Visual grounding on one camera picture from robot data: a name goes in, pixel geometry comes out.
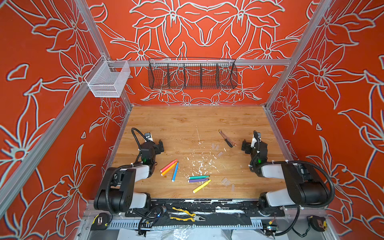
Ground orange highlighter pen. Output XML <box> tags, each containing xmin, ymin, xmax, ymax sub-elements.
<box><xmin>161</xmin><ymin>162</ymin><xmax>178</xmax><ymax>176</ymax></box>

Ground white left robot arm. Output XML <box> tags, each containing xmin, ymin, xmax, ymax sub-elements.
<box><xmin>94</xmin><ymin>128</ymin><xmax>164</xmax><ymax>215</ymax></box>

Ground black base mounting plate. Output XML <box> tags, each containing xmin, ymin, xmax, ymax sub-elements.
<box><xmin>143</xmin><ymin>199</ymin><xmax>285</xmax><ymax>224</ymax></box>

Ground purple marker pen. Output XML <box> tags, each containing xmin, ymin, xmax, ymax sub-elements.
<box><xmin>188</xmin><ymin>179</ymin><xmax>210</xmax><ymax>183</ymax></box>

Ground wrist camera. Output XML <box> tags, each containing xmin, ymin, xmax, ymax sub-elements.
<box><xmin>144</xmin><ymin>133</ymin><xmax>153</xmax><ymax>142</ymax></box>
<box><xmin>254</xmin><ymin>131</ymin><xmax>261</xmax><ymax>142</ymax></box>

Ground blue marker pen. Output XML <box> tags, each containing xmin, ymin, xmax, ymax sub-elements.
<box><xmin>172</xmin><ymin>162</ymin><xmax>179</xmax><ymax>182</ymax></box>

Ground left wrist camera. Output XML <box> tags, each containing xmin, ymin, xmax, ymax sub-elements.
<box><xmin>144</xmin><ymin>133</ymin><xmax>153</xmax><ymax>142</ymax></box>

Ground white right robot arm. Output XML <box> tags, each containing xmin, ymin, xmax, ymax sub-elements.
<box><xmin>242</xmin><ymin>131</ymin><xmax>336</xmax><ymax>216</ymax></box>

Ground white wire mesh basket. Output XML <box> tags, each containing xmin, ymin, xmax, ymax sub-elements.
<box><xmin>85</xmin><ymin>56</ymin><xmax>131</xmax><ymax>98</ymax></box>

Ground grey slotted cable duct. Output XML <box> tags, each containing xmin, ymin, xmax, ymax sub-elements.
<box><xmin>106</xmin><ymin>218</ymin><xmax>264</xmax><ymax>231</ymax></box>

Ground black tape measure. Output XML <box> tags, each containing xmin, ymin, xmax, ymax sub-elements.
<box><xmin>91</xmin><ymin>213</ymin><xmax>114</xmax><ymax>231</ymax></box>
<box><xmin>307</xmin><ymin>215</ymin><xmax>328</xmax><ymax>232</ymax></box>

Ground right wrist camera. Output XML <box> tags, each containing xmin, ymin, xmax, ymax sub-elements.
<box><xmin>254</xmin><ymin>131</ymin><xmax>261</xmax><ymax>142</ymax></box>

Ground pink highlighter pen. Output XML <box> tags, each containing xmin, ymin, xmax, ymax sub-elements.
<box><xmin>160</xmin><ymin>159</ymin><xmax>178</xmax><ymax>173</ymax></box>

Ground yellow highlighter pen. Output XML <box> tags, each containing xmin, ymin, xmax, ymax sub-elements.
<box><xmin>193</xmin><ymin>180</ymin><xmax>212</xmax><ymax>194</ymax></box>

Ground left black tape measure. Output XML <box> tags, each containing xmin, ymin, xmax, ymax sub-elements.
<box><xmin>91</xmin><ymin>213</ymin><xmax>114</xmax><ymax>231</ymax></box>

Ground right black tape measure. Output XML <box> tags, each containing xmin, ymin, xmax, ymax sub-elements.
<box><xmin>307</xmin><ymin>215</ymin><xmax>328</xmax><ymax>232</ymax></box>

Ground green marker pen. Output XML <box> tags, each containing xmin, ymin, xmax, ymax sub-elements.
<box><xmin>189</xmin><ymin>175</ymin><xmax>210</xmax><ymax>180</ymax></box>

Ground black wire mesh basket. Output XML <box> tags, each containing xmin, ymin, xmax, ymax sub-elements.
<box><xmin>148</xmin><ymin>58</ymin><xmax>238</xmax><ymax>90</ymax></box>

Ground yellow handled pliers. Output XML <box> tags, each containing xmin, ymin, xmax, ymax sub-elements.
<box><xmin>169</xmin><ymin>207</ymin><xmax>206</xmax><ymax>222</ymax></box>

